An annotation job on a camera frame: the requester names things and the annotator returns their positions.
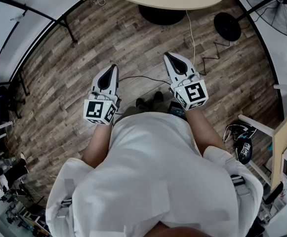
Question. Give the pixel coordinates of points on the person's right shoe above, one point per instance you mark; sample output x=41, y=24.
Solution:
x=158, y=96

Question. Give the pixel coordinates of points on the black standing fan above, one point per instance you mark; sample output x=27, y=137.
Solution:
x=227, y=26

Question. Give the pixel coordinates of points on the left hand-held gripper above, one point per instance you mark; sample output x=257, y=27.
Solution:
x=98, y=111

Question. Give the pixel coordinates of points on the person's khaki trousers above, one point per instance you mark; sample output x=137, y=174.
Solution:
x=126, y=113

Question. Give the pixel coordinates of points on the person's left forearm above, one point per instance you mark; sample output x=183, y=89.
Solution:
x=96, y=144

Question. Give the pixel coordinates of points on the person's shoe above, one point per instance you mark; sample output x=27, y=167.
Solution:
x=158, y=96
x=140, y=103

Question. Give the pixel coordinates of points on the person's left shoe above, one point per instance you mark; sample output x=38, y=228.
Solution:
x=140, y=103

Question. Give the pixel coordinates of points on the whiteboard on black stand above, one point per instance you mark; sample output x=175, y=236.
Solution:
x=0, y=33

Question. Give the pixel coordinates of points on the person's right forearm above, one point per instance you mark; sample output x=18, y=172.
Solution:
x=205, y=132

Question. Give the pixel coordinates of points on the white frame rack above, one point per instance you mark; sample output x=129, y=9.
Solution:
x=257, y=127

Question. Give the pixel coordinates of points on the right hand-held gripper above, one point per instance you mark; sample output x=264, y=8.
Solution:
x=192, y=94

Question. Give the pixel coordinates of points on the black office chair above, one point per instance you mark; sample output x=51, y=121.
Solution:
x=2, y=102

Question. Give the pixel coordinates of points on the person in white shirt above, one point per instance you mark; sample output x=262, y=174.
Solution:
x=145, y=169

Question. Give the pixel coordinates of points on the black box device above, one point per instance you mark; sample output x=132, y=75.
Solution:
x=176, y=110

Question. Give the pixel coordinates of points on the light wooden cabinet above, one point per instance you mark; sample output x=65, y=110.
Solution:
x=281, y=134

